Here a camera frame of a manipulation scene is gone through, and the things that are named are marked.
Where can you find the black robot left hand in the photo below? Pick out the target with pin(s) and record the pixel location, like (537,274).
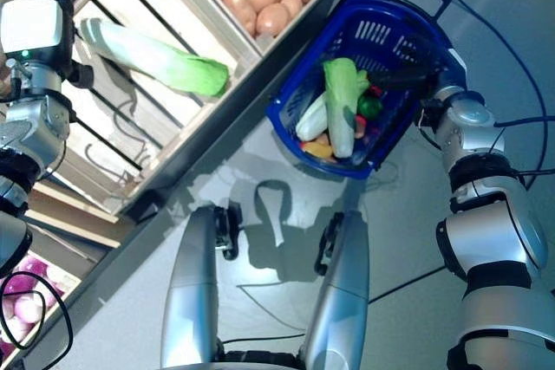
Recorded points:
(71,32)

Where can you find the green white napa cabbage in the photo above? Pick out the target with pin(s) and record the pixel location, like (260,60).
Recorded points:
(340,118)
(152,58)
(312,121)

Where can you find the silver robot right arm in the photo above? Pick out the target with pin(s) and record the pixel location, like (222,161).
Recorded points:
(472,118)

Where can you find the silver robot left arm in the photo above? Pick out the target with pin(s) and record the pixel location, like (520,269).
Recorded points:
(34,123)

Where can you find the blue plastic shopping basket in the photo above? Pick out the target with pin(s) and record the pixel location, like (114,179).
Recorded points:
(390,140)

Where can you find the wooden slatted cabbage crate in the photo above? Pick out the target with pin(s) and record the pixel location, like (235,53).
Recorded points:
(197,127)

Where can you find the wooden onion display shelf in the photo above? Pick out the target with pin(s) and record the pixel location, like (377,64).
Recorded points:
(65,214)

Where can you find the wooden potato crate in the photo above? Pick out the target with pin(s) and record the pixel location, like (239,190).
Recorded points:
(261,44)

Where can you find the purple white onion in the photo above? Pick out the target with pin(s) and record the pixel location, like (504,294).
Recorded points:
(19,284)
(30,310)

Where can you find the small orange vegetable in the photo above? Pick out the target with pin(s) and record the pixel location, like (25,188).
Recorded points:
(323,139)

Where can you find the yellow bell pepper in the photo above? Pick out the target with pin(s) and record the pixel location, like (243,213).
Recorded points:
(318,150)

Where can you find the small red vegetable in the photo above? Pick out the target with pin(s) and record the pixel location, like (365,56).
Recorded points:
(361,120)

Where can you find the small green bell pepper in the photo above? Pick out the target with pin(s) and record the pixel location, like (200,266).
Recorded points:
(369,107)

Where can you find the wooden onion crate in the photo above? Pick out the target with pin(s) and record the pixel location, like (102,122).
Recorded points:
(32,337)

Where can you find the small red bell pepper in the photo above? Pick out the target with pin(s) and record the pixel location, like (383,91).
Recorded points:
(376,91)

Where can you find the black robot pelvis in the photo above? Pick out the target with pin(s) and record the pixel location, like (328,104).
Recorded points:
(260,359)

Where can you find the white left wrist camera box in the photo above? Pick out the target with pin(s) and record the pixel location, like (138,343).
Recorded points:
(30,25)

